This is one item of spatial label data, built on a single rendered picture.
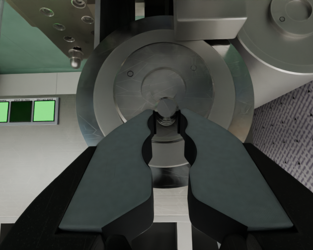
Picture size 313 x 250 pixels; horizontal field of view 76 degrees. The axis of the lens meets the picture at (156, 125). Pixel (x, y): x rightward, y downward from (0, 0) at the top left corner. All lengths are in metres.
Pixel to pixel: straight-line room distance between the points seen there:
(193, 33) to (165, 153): 0.10
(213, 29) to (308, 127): 0.19
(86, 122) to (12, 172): 0.46
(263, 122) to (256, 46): 0.23
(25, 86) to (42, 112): 3.06
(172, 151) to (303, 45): 0.15
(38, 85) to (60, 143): 3.01
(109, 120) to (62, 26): 0.37
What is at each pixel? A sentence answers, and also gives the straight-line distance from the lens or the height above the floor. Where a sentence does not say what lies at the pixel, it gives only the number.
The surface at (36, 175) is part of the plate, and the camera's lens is 0.58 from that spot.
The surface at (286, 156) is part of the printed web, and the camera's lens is 0.35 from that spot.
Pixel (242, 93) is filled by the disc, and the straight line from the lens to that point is 0.18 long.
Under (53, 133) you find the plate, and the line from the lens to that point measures 0.57.
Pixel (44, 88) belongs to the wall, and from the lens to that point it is 3.47.
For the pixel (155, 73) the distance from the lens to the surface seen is 0.16.
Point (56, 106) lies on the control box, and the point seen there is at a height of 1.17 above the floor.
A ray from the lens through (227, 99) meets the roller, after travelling 0.17.
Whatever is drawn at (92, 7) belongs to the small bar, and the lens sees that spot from 0.41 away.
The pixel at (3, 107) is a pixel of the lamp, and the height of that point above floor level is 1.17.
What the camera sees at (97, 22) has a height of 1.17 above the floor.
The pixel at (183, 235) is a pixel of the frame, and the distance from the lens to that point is 0.53.
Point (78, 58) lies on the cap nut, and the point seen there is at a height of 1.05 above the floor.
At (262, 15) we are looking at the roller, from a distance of 0.22.
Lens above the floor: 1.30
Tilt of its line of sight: 8 degrees down
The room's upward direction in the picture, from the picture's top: 179 degrees clockwise
